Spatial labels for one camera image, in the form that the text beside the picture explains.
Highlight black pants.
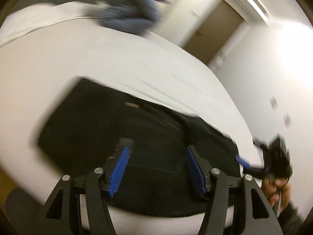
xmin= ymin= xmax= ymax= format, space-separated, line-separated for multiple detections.
xmin=37 ymin=78 xmax=240 ymax=218

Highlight person right forearm dark sleeve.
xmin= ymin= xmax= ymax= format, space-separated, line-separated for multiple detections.
xmin=278 ymin=202 xmax=304 ymax=235

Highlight person right hand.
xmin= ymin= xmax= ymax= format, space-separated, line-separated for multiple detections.
xmin=261 ymin=178 xmax=291 ymax=213

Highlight brown door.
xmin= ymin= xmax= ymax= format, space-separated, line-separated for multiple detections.
xmin=183 ymin=1 xmax=244 ymax=65

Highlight white folded sheet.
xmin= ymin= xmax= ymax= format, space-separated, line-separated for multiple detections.
xmin=1 ymin=2 xmax=106 ymax=47

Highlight blue rolled duvet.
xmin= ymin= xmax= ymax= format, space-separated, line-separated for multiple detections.
xmin=98 ymin=0 xmax=164 ymax=36

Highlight lower wall socket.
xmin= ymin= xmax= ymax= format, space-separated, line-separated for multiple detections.
xmin=283 ymin=114 xmax=292 ymax=128

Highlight upper wall switch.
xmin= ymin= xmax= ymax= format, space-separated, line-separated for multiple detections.
xmin=270 ymin=97 xmax=278 ymax=109

